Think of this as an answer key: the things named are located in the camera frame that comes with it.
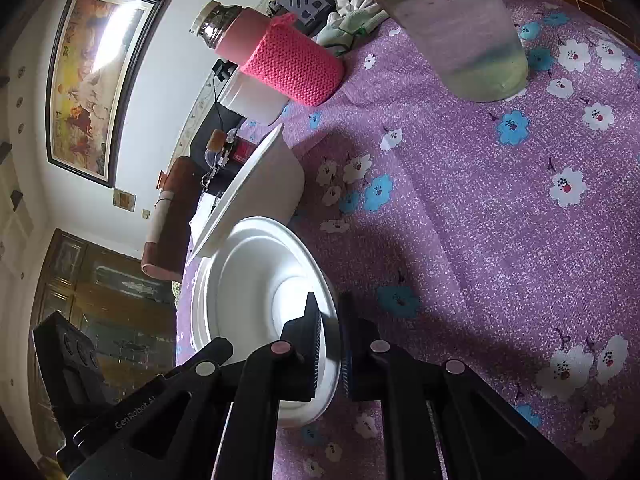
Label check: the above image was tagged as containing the wooden wardrobe with glass doors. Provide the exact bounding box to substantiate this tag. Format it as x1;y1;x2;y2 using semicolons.
27;228;178;461

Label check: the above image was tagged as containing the pink knit-sleeved bottle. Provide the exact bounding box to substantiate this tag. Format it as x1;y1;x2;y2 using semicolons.
189;0;346;107

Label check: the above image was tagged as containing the black leather sofa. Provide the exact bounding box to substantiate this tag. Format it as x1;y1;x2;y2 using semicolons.
189;105;246;198

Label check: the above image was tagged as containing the pair of white gloves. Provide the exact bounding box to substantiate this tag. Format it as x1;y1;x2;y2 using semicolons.
317;0;391;58

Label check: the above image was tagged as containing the brown armchair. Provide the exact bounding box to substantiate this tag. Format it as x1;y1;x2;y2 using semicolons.
141;156;201;281

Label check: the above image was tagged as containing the clear plastic bottle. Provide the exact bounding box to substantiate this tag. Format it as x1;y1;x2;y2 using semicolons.
327;0;530;103

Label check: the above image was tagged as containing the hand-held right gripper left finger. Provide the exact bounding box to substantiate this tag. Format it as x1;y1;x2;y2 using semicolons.
55;291;326;480

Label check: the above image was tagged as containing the white plastic cup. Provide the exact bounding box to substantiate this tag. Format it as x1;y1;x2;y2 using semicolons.
220;72;290;127

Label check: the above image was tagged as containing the white foam bowl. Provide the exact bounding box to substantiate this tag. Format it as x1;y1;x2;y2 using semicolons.
186;124;306;261
190;216;343;428

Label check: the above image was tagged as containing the framed horse painting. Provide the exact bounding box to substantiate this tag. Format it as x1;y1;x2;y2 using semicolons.
46;0;173;189

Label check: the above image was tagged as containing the purple floral tablecloth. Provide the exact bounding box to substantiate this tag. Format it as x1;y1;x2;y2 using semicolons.
175;0;640;480

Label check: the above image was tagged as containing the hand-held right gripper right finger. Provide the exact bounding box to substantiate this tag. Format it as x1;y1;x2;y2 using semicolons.
340;292;586;480

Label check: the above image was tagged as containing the grey slotted device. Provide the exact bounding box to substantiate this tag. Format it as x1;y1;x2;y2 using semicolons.
277;0;331;26

